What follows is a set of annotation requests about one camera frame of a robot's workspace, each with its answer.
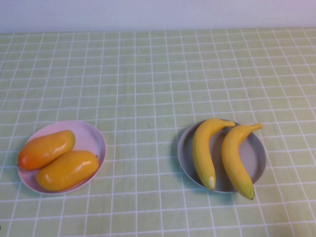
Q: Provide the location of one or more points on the strongly curved yellow banana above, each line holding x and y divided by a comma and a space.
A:
202, 153

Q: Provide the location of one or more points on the slightly curved yellow banana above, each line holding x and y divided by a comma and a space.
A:
234, 163

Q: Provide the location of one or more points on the yellow-orange mango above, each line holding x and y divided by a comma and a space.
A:
66, 171

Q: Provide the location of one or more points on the orange mango with reddish end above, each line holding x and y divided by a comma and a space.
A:
47, 150

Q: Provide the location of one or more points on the pink round plate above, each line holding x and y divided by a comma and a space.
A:
86, 134

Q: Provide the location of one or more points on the blue-grey round plate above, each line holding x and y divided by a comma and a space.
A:
251, 153

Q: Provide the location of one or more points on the green checked tablecloth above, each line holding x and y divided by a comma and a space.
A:
148, 74

